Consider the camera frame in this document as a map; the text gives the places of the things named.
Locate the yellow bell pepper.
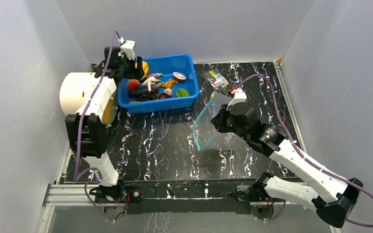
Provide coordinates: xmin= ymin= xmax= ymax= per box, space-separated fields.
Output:
xmin=135 ymin=61 xmax=149 ymax=80

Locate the clear zip top bag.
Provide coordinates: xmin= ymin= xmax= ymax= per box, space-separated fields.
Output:
xmin=192 ymin=92 xmax=246 ymax=151

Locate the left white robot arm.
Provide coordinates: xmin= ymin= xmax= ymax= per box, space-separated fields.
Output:
xmin=66 ymin=44 xmax=145 ymax=202

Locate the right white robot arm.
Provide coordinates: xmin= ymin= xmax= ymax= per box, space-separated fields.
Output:
xmin=211 ymin=102 xmax=363 ymax=228

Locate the orange peach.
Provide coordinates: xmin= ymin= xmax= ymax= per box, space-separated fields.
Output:
xmin=126 ymin=79 xmax=140 ymax=91

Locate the white garlic mushroom toy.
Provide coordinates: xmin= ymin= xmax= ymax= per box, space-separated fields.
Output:
xmin=142 ymin=76 xmax=161 ymax=92

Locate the purple eggplant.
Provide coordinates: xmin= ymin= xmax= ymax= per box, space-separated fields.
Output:
xmin=128 ymin=83 xmax=162 ymax=98

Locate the black grape bunch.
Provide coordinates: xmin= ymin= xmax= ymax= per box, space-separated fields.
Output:
xmin=136 ymin=89 xmax=159 ymax=102

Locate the orange starfish cookie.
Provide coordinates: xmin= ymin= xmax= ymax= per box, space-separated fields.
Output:
xmin=161 ymin=79 xmax=178 ymax=89

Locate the small beige mushroom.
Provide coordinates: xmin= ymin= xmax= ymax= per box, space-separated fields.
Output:
xmin=164 ymin=88 xmax=173 ymax=96

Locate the pack of coloured markers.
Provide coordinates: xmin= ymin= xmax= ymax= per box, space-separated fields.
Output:
xmin=203 ymin=68 xmax=229 ymax=90

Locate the round white brown slice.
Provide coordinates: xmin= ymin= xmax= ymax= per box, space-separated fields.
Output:
xmin=173 ymin=72 xmax=187 ymax=82

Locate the green leaf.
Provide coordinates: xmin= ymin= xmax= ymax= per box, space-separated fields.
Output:
xmin=175 ymin=88 xmax=189 ymax=97

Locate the blue plastic bin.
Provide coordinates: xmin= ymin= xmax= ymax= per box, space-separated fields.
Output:
xmin=117 ymin=53 xmax=200 ymax=114

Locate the white cylinder container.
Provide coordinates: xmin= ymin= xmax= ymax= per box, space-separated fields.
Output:
xmin=59 ymin=72 xmax=117 ymax=124

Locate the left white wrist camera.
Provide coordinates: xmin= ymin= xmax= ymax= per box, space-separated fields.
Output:
xmin=118 ymin=37 xmax=136 ymax=60

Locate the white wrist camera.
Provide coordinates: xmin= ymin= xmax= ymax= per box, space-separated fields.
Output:
xmin=228 ymin=87 xmax=247 ymax=108
xmin=118 ymin=37 xmax=136 ymax=60

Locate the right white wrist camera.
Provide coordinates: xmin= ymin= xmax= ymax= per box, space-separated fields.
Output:
xmin=228 ymin=87 xmax=247 ymax=108

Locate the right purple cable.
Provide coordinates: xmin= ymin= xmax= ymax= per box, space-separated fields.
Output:
xmin=231 ymin=73 xmax=373 ymax=228

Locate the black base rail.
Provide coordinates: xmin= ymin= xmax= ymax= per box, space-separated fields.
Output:
xmin=122 ymin=177 xmax=275 ymax=216

